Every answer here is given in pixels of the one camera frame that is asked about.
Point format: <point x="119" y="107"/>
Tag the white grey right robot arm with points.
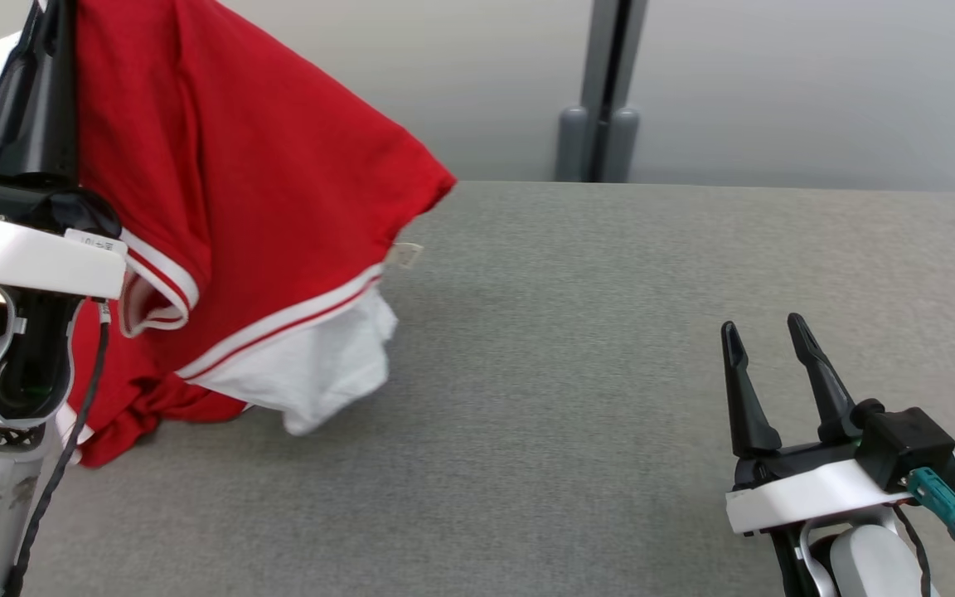
<point x="867" y="564"/>

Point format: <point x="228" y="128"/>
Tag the teal right camera connector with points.
<point x="942" y="502"/>

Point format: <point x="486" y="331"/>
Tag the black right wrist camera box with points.
<point x="904" y="444"/>

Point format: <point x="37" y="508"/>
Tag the grey double partition post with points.
<point x="602" y="83"/>

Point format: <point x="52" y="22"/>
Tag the red jersey with white sleeves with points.
<point x="262" y="166"/>

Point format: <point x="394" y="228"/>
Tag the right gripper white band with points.
<point x="801" y="493"/>

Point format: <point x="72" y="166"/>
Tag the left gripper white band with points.
<point x="21" y="249"/>

